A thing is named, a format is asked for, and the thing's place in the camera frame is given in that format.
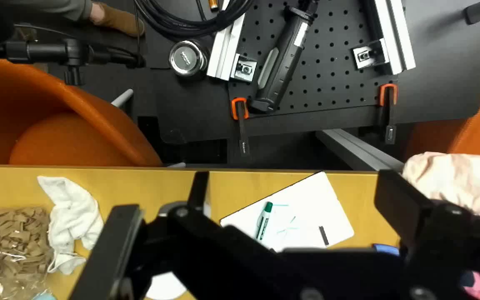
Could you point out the aluminium extrusion profile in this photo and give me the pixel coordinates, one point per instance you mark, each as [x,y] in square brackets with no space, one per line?
[390,34]
[223,51]

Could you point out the grey metal beam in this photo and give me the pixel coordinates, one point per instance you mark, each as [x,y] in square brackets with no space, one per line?
[357,151]

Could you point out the orange black bar clamp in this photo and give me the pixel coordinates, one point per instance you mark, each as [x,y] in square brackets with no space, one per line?
[240,111]
[387,106]

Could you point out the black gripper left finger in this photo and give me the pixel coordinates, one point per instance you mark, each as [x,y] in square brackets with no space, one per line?
[107,251]

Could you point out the white crumpled cloth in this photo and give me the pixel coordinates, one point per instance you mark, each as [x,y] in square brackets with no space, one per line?
[73,211]

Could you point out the grey trouser leg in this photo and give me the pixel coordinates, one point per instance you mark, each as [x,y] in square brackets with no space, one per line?
[57,7]

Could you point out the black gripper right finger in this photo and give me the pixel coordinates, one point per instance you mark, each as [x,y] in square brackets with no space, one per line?
[412,222]

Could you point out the green whiteboard marker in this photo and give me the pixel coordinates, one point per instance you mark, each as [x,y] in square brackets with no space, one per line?
[263,221]

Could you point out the blue sponge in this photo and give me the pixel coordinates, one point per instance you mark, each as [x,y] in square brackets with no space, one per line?
[387,249]

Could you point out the light blue bottle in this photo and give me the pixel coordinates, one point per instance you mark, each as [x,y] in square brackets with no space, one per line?
[43,297]

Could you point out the black pegboard table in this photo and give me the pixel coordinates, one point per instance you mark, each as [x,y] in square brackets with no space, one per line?
[333,84]

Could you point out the pale pink white cloth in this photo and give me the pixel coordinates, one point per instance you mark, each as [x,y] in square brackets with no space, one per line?
[457,177]

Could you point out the white paper sheet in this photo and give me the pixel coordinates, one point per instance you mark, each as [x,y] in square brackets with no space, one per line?
[307,211]

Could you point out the round metal cap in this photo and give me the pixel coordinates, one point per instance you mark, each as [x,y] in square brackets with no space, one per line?
[187,57]

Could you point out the brown shoe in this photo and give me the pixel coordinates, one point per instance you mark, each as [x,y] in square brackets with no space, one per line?
[120,19]

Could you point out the black handheld tool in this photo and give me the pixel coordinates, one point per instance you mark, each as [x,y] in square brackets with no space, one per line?
[283,56]

